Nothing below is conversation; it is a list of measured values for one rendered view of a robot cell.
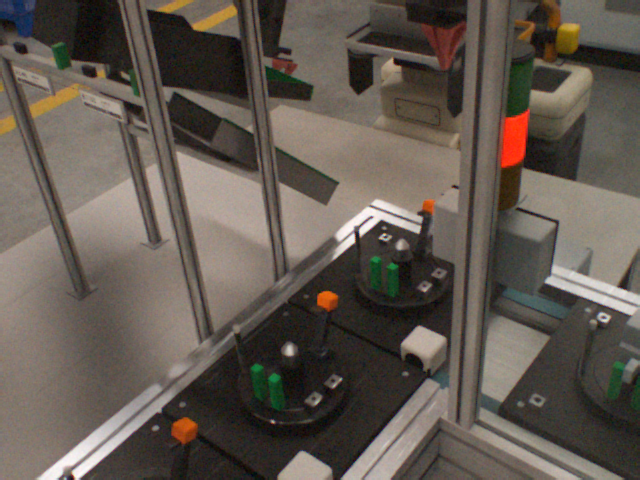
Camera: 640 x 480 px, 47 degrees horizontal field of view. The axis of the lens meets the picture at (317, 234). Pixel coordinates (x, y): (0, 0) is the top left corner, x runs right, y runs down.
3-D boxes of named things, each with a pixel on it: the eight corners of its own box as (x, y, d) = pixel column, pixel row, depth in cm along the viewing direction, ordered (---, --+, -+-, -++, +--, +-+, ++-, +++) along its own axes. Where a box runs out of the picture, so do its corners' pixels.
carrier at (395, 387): (285, 311, 108) (276, 243, 101) (427, 382, 95) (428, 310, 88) (162, 419, 94) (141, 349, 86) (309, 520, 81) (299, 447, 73)
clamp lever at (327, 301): (317, 342, 96) (327, 289, 94) (329, 349, 95) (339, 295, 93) (300, 350, 93) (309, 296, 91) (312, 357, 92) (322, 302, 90)
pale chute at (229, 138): (277, 178, 131) (289, 155, 131) (327, 206, 123) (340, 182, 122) (159, 117, 109) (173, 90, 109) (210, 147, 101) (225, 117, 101)
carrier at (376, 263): (381, 228, 123) (379, 163, 116) (514, 280, 110) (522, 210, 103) (287, 310, 108) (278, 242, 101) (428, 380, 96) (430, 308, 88)
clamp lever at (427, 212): (419, 246, 111) (429, 198, 108) (430, 250, 110) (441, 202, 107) (406, 250, 108) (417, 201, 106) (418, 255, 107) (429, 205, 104)
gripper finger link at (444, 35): (447, 80, 105) (450, 15, 99) (404, 70, 108) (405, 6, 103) (471, 63, 109) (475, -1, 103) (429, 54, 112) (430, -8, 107)
